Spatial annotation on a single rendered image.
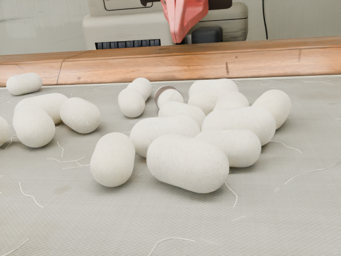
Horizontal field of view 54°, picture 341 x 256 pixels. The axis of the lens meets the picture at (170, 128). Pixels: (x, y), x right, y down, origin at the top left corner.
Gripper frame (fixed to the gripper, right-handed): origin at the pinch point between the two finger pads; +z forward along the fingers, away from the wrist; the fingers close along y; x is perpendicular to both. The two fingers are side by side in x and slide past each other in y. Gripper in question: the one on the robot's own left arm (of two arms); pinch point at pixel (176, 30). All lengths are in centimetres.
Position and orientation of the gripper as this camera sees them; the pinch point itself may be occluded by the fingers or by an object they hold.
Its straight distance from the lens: 30.5
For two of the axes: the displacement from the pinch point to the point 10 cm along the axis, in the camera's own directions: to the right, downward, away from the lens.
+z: -0.9, 8.5, -5.2
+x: 1.7, 5.3, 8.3
